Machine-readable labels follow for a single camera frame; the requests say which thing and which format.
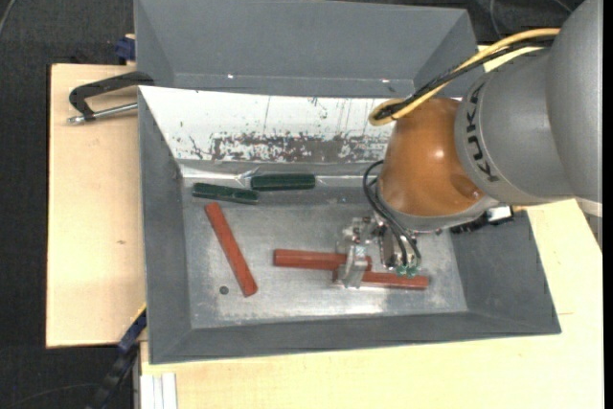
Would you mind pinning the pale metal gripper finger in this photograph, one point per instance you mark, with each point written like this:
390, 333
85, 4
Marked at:
348, 279
358, 259

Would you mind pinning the red-brown flat block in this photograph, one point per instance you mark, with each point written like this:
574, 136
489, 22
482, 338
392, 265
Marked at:
397, 281
306, 258
231, 250

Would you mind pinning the dark green flat block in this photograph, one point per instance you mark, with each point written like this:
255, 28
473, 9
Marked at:
225, 193
282, 182

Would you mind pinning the grey metal bin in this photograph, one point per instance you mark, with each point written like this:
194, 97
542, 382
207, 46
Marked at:
297, 38

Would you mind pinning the pale wood flat board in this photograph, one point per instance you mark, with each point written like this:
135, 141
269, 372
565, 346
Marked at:
93, 206

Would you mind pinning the black cylinder on white bracket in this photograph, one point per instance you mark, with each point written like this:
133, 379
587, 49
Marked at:
498, 214

